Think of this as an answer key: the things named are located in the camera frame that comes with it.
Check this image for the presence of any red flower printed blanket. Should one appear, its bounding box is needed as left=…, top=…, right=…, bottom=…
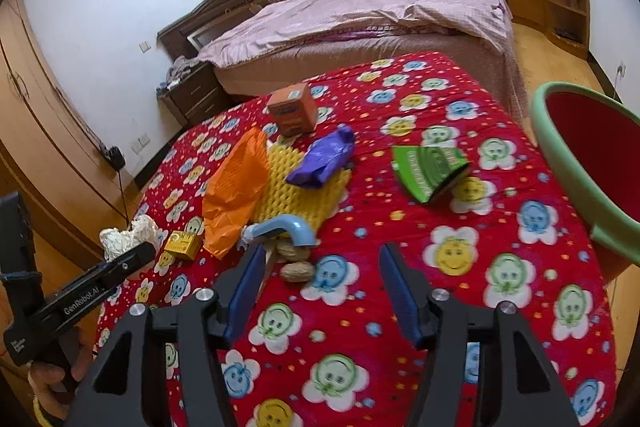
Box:
left=92, top=52, right=621, bottom=427

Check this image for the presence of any black charger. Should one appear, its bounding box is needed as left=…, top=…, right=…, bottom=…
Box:
left=102, top=147, right=127, bottom=170

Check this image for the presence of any brown bed sheet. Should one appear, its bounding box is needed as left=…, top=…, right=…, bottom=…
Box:
left=214, top=34, right=503, bottom=104

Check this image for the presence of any person's left hand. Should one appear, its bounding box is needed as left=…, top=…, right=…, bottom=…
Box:
left=27, top=342, right=96, bottom=425

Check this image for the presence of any red green chair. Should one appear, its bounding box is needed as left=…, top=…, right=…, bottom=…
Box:
left=531, top=82, right=640, bottom=285

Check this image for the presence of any yellow foam sheet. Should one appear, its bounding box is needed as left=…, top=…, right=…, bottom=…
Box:
left=250, top=138, right=353, bottom=233

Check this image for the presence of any purple plastic bag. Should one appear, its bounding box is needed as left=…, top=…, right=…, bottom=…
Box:
left=286, top=125, right=357, bottom=190

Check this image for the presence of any wooden corner shelf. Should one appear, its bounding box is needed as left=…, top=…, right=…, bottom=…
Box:
left=540, top=0, right=591, bottom=60

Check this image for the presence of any peanut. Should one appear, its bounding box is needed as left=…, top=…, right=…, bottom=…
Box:
left=279, top=261, right=317, bottom=284
left=276, top=241, right=312, bottom=263

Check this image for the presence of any dark wooden nightstand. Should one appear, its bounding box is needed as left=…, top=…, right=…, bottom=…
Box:
left=156, top=62, right=233, bottom=128

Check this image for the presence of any wooden wardrobe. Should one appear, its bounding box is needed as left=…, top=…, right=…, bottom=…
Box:
left=0, top=0, right=136, bottom=258

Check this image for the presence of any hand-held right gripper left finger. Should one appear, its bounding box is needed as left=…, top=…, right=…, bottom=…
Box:
left=75, top=246, right=268, bottom=427

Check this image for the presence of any small yellow box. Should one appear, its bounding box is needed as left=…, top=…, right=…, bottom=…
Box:
left=165, top=230, right=203, bottom=262

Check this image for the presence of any orange plastic bag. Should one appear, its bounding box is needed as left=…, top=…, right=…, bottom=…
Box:
left=201, top=127, right=271, bottom=262

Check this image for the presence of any thin black cable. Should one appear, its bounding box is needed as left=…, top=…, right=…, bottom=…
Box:
left=116, top=167, right=135, bottom=230

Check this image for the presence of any orange cardboard box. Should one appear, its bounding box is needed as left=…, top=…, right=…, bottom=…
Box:
left=266, top=83, right=319, bottom=138

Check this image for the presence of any pink duvet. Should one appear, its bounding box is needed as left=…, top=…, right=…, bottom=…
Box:
left=197, top=0, right=531, bottom=128

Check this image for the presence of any pale clothes pile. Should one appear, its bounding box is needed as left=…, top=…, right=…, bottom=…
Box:
left=162, top=56, right=207, bottom=88

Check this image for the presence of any wooden bed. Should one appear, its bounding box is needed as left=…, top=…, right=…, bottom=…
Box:
left=157, top=0, right=531, bottom=128

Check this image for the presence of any white paper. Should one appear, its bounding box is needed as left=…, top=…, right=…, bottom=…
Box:
left=99, top=214, right=161, bottom=263

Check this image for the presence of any green snack packet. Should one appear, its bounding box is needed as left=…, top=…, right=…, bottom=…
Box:
left=391, top=145, right=472, bottom=205

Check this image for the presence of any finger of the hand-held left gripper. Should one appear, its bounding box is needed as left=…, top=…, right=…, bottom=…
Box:
left=100, top=241, right=157, bottom=284

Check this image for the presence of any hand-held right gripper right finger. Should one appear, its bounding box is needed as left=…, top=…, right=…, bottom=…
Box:
left=378, top=243, right=581, bottom=427

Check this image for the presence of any blue plastic hook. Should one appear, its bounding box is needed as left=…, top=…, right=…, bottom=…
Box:
left=242, top=216, right=318, bottom=250

